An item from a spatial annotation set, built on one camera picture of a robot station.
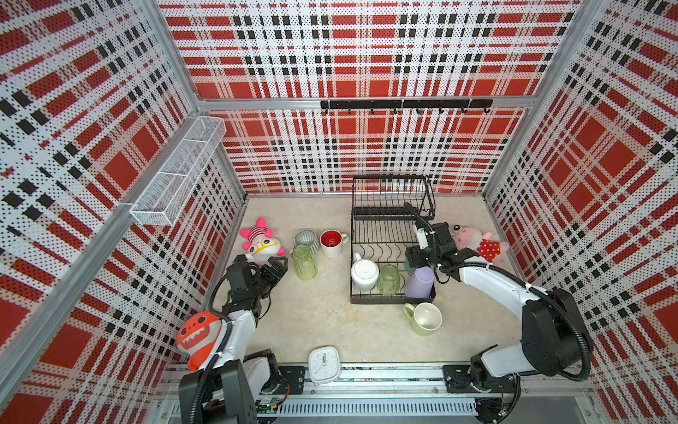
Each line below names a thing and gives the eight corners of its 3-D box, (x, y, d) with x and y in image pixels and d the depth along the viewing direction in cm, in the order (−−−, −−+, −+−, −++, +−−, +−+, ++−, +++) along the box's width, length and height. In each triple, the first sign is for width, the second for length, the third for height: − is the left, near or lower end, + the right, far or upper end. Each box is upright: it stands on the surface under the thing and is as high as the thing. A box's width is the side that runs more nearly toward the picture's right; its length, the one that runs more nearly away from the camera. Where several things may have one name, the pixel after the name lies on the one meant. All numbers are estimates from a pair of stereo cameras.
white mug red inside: (318, 255, 103) (315, 244, 97) (325, 239, 108) (323, 227, 102) (340, 261, 101) (339, 250, 95) (347, 244, 107) (346, 232, 100)
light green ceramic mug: (404, 339, 83) (409, 329, 75) (401, 314, 88) (405, 302, 80) (437, 339, 83) (445, 329, 75) (432, 314, 88) (439, 302, 80)
